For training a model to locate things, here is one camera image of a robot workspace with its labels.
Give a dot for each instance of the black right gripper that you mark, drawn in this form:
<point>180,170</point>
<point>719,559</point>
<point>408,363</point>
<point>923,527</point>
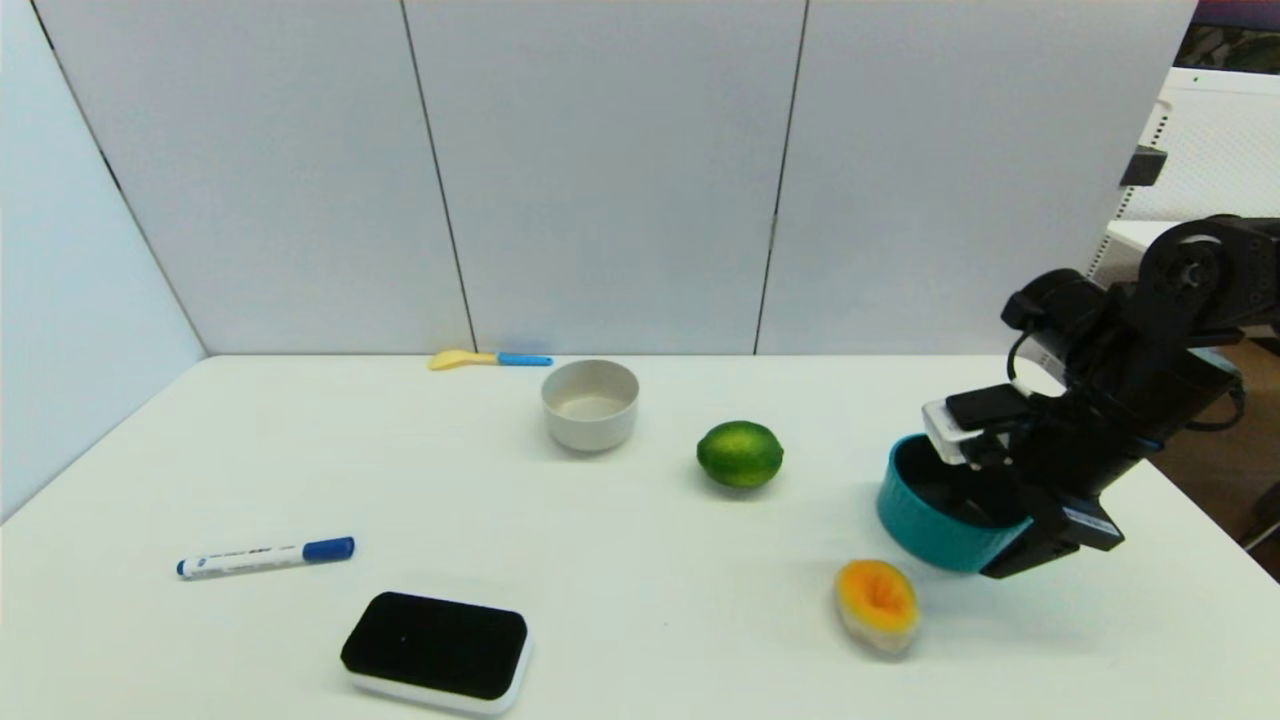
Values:
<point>1072,533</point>

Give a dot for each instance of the black and grey right robot arm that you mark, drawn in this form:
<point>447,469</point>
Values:
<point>1180,300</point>

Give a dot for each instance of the beige round bowl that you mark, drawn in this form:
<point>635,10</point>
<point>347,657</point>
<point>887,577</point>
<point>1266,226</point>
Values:
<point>590,425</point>

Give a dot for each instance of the orange melon slice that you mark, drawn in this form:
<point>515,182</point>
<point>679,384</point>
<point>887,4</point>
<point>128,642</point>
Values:
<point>877,602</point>

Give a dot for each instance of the green lime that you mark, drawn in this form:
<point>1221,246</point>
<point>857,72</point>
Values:
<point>740,455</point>

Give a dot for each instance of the white height-adjustable desk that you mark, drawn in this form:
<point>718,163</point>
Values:
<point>1130,238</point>

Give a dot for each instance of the black partition clip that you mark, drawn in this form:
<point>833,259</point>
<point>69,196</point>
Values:
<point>1142,166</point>

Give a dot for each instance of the white pegboard panel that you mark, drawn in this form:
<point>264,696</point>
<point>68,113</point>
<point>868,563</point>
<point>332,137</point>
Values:
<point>1220,140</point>

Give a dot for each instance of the black and white board eraser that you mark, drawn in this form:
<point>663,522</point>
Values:
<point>435,645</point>

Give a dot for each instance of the blue capped whiteboard marker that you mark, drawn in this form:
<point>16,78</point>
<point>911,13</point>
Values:
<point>260,557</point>

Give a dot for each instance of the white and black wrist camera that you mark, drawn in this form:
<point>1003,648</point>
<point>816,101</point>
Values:
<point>965,420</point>

